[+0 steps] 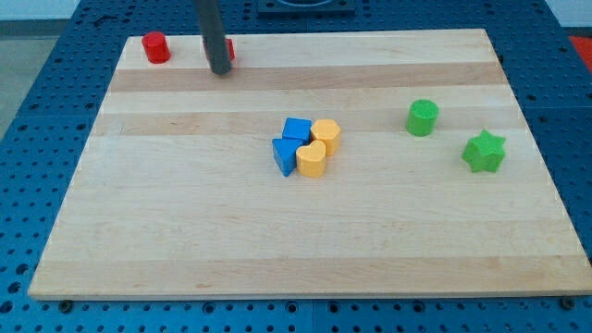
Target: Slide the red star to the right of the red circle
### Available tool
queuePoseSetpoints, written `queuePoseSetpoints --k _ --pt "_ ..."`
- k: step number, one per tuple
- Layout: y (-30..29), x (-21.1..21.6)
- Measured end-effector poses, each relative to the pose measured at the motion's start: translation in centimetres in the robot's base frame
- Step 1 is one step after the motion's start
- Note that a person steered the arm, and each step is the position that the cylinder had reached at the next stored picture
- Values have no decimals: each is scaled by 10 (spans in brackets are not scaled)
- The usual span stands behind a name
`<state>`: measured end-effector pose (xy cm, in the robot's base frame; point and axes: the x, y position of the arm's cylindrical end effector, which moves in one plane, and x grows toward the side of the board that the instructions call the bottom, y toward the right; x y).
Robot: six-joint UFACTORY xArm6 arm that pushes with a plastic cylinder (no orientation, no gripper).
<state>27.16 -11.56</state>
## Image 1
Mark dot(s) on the yellow pentagon block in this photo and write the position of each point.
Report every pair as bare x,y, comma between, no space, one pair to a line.
327,131

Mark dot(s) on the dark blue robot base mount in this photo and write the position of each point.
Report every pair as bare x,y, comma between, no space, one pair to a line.
307,8

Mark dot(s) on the blue triangle block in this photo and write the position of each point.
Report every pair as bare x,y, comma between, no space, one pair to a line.
284,152

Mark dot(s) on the green cylinder block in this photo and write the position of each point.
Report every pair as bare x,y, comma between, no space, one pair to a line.
422,117

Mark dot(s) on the wooden board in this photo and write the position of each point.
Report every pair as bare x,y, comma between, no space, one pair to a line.
177,195

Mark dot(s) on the green star block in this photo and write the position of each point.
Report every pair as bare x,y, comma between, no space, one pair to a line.
484,152

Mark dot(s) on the red star block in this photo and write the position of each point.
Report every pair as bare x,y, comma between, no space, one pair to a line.
230,48

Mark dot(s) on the yellow heart block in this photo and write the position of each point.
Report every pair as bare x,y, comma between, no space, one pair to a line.
311,159

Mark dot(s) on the red cylinder block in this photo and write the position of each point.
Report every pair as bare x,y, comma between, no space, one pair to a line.
155,47

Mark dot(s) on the blue cube block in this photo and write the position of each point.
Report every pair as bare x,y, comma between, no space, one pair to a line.
297,129

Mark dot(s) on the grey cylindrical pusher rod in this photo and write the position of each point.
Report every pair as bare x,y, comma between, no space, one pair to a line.
214,36

